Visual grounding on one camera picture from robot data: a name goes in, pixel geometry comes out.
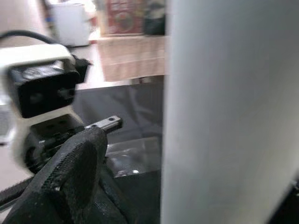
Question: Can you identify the beige towel cloth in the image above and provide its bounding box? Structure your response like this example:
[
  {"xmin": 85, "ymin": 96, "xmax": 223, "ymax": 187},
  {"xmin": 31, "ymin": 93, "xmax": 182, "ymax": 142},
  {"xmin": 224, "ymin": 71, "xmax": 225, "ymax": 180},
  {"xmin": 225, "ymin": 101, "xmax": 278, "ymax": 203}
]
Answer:
[{"xmin": 96, "ymin": 35, "xmax": 169, "ymax": 82}]

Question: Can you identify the black bag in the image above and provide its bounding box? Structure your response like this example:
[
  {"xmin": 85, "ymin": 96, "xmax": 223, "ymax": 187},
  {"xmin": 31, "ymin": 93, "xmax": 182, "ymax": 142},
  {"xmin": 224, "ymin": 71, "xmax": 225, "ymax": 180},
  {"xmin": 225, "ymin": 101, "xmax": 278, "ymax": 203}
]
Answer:
[{"xmin": 143, "ymin": 0, "xmax": 167, "ymax": 36}]

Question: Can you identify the white plastic table leg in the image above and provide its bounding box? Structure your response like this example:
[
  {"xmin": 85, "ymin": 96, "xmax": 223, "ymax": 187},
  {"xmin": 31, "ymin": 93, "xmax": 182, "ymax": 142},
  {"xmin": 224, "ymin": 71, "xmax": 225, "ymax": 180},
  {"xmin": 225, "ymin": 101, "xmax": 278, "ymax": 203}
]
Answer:
[{"xmin": 160, "ymin": 0, "xmax": 299, "ymax": 224}]

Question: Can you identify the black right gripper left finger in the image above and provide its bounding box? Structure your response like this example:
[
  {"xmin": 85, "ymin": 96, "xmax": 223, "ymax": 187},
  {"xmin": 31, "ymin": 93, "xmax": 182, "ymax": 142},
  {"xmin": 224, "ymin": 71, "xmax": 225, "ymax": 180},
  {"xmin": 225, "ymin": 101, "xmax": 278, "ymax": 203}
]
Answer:
[{"xmin": 4, "ymin": 127, "xmax": 132, "ymax": 224}]

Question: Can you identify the black tablecloth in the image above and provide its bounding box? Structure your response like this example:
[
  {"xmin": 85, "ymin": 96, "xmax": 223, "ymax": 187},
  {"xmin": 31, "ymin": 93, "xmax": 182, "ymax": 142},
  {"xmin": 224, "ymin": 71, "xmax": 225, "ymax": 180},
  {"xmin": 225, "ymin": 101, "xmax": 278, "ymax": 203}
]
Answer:
[{"xmin": 74, "ymin": 84, "xmax": 164, "ymax": 224}]

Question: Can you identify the white appliance cabinet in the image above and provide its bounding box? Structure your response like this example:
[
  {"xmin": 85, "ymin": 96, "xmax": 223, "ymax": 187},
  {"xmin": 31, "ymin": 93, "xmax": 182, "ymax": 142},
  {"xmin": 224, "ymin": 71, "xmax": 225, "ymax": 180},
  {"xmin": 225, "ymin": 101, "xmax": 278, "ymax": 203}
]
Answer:
[{"xmin": 51, "ymin": 1, "xmax": 91, "ymax": 46}]

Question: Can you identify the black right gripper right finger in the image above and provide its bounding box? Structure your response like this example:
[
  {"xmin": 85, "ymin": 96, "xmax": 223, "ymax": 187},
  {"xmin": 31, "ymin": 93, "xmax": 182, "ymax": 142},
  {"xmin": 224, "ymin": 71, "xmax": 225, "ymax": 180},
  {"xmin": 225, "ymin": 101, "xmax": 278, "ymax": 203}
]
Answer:
[{"xmin": 266, "ymin": 179, "xmax": 299, "ymax": 224}]

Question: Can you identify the red patterned box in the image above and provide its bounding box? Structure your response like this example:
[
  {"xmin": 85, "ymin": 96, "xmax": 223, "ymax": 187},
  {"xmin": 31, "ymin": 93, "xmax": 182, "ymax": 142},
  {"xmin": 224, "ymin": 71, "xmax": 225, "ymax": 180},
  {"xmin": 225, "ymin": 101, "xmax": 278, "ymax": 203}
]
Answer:
[{"xmin": 104, "ymin": 0, "xmax": 144, "ymax": 36}]

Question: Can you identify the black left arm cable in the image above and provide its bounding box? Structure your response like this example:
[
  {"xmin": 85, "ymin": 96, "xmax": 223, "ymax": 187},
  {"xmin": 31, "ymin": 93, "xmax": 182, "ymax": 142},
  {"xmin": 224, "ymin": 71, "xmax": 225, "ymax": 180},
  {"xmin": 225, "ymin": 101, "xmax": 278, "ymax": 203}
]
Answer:
[{"xmin": 0, "ymin": 29, "xmax": 92, "ymax": 84}]

